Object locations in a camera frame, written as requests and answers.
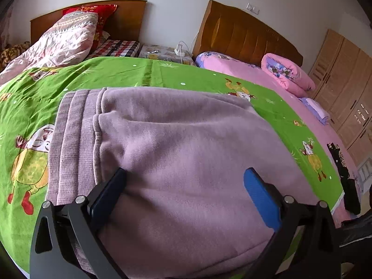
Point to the black garment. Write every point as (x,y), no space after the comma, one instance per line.
(347,186)

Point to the tiger striped blanket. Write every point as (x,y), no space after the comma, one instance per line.
(11,53)

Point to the padded brown headboard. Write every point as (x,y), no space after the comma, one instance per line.
(247,37)

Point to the light wooden wardrobe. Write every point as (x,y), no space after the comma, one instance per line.
(343,78)

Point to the folded lilac cloth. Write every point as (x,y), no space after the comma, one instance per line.
(315,110)

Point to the pink floral quilt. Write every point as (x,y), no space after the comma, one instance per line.
(64,40)

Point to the person's black jacket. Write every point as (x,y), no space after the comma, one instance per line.
(357,232)

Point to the lilac knitted sweater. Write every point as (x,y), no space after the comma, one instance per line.
(180,157)

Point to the checked bedsheet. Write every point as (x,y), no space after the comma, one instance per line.
(122,48)

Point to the red pillow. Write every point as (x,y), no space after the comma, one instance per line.
(101,14)

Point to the nightstand with floral cover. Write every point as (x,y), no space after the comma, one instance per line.
(162,53)

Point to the pink bedsheet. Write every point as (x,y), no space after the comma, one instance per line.
(305,113)

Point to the green cartoon printed blanket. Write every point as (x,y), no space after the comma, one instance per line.
(189,75)

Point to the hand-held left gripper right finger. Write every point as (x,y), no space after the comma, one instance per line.
(261,197)

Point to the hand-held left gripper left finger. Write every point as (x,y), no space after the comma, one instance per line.
(107,191)

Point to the plain wooden headboard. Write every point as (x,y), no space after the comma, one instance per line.
(128,20)

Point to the white slatted object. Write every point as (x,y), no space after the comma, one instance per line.
(364,174)

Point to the white wall socket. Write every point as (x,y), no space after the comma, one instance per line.
(252,8)

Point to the rolled pink quilt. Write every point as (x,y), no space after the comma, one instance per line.
(293,78)

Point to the white power strip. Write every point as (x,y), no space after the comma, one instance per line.
(180,51)

